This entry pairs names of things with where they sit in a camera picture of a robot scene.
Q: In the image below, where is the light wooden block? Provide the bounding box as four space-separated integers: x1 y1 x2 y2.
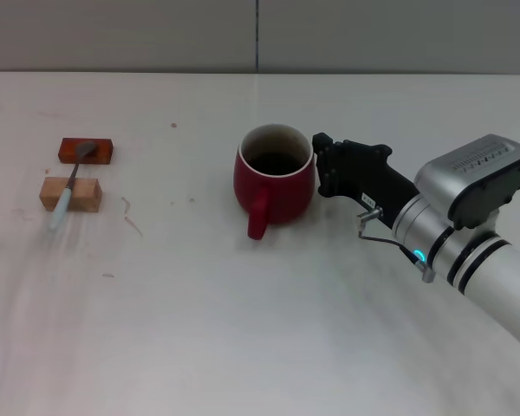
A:
38 176 103 213

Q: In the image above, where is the red ceramic cup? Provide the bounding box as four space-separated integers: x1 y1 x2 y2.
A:
232 123 317 241

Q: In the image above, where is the blue handled metal spoon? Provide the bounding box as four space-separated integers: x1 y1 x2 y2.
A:
47 140 100 231

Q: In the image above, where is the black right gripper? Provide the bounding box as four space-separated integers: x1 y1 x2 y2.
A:
311 132 421 229

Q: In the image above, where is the thin grey gripper cable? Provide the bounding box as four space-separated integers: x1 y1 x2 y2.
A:
356 206 437 283

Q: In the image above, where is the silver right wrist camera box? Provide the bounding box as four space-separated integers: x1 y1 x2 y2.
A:
413 133 520 231

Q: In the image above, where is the reddish brown wooden block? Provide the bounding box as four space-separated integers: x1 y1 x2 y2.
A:
58 137 115 166

